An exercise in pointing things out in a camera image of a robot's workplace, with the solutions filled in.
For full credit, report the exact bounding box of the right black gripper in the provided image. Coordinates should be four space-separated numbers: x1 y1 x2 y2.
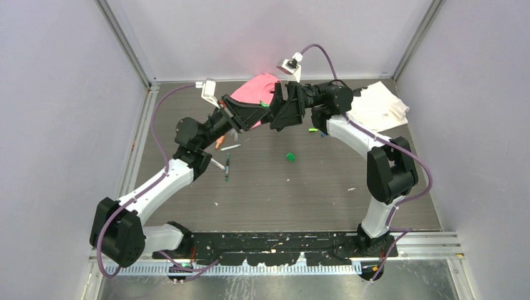
261 81 334 129

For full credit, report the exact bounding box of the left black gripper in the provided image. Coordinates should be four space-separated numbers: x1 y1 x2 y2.
198 94 270 151

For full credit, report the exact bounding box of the green highlighter cap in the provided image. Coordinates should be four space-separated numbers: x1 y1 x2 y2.
286 152 296 162

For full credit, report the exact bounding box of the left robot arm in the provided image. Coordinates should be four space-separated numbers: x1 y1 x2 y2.
90 96 271 272

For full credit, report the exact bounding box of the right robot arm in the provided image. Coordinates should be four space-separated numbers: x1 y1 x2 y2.
267 79 419 256

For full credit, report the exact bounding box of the white marker pen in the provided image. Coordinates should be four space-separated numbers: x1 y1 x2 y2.
220 144 242 151

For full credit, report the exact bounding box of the green gel pen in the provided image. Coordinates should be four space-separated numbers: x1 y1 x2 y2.
224 153 230 182

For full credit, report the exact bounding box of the pink cloth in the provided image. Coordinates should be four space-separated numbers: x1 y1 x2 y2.
230 74 280 104

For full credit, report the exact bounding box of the orange highlighter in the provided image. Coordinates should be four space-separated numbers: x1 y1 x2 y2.
215 135 226 150

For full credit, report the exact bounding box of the white blue marker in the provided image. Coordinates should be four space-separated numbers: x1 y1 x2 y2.
211 158 226 170

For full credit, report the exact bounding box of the white cloth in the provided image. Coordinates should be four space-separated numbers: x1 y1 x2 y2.
347 81 410 132

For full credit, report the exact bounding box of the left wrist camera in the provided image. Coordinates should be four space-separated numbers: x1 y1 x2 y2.
201 78 220 108

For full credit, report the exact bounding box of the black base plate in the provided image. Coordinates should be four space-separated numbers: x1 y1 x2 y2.
165 231 397 266

